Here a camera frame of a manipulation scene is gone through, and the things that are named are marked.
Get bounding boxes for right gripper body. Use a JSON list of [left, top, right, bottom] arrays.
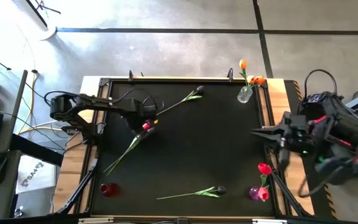
[[277, 119, 316, 155]]

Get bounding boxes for black artificial tulip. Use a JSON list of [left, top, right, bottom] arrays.
[[106, 126, 156, 177], [155, 185, 227, 200], [156, 85, 204, 116]]

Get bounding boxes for long black floor tape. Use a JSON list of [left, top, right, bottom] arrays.
[[56, 27, 358, 35]]

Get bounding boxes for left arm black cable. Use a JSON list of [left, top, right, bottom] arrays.
[[44, 88, 165, 116]]

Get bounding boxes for silver metal bracket plate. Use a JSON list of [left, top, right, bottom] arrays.
[[252, 218, 288, 224], [78, 217, 114, 224]]

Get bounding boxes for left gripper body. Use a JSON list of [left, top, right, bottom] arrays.
[[126, 104, 160, 131]]

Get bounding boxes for black aluminium table frame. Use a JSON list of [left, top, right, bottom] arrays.
[[53, 76, 315, 224]]

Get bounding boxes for orange artificial tulip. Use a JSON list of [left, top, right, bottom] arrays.
[[239, 58, 250, 90], [246, 75, 267, 90]]

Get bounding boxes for red artificial tulip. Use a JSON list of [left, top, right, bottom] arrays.
[[103, 121, 153, 174], [257, 162, 273, 190], [256, 185, 270, 203]]

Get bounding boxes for clear glass vase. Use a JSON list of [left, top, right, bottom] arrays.
[[237, 85, 254, 104]]

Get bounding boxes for black table mat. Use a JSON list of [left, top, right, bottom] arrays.
[[91, 81, 275, 217]]

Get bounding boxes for black diagonal frame brace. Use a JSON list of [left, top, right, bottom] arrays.
[[265, 149, 312, 218], [56, 157, 101, 215]]

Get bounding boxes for crossing black floor tape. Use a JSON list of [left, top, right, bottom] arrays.
[[252, 0, 273, 78]]

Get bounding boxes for black desk support beam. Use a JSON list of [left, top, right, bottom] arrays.
[[10, 133, 64, 167]]

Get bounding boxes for red glass vase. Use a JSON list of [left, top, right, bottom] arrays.
[[99, 182, 120, 198]]

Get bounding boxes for black board with hazard stripe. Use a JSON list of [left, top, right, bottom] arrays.
[[284, 80, 339, 220]]

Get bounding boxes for yellow floor cable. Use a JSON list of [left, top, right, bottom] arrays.
[[17, 73, 63, 135]]

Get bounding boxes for purple glass vase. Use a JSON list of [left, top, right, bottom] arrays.
[[248, 185, 260, 202]]

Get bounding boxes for grey side desk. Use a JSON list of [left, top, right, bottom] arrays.
[[0, 70, 28, 220]]

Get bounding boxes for white round stand base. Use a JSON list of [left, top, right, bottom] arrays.
[[39, 24, 58, 41]]

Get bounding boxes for black thin stand legs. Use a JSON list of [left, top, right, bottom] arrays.
[[35, 0, 62, 15]]

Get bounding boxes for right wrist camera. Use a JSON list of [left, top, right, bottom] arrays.
[[283, 111, 307, 125]]

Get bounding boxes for slim stand pole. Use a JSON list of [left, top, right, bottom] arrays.
[[25, 0, 48, 29]]

